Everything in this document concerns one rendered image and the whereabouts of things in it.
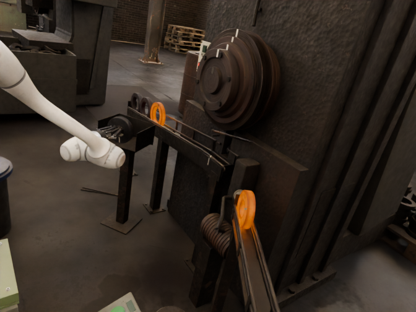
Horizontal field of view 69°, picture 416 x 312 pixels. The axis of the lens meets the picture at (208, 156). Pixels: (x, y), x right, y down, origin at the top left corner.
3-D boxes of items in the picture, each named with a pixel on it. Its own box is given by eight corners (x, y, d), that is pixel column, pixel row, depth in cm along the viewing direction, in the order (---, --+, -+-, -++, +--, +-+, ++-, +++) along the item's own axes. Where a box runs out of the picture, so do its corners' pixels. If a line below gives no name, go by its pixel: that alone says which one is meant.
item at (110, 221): (112, 206, 223) (119, 112, 193) (143, 219, 216) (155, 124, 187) (93, 220, 205) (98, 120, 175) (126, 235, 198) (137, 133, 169)
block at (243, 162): (240, 197, 160) (252, 156, 150) (250, 205, 154) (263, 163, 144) (225, 200, 154) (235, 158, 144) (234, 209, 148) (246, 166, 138)
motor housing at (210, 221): (202, 285, 173) (221, 208, 151) (225, 317, 157) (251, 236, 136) (182, 293, 166) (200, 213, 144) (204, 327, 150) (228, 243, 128)
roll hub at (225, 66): (199, 100, 159) (209, 44, 147) (231, 119, 139) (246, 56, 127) (190, 99, 155) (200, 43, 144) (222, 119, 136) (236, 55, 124)
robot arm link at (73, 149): (80, 150, 153) (101, 156, 149) (56, 161, 139) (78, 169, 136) (78, 129, 148) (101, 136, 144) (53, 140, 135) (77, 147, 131)
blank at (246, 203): (242, 228, 130) (234, 226, 129) (245, 191, 132) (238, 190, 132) (254, 230, 114) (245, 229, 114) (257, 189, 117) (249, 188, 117)
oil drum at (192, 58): (202, 106, 511) (212, 52, 474) (222, 119, 469) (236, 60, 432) (170, 106, 477) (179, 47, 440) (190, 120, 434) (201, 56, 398)
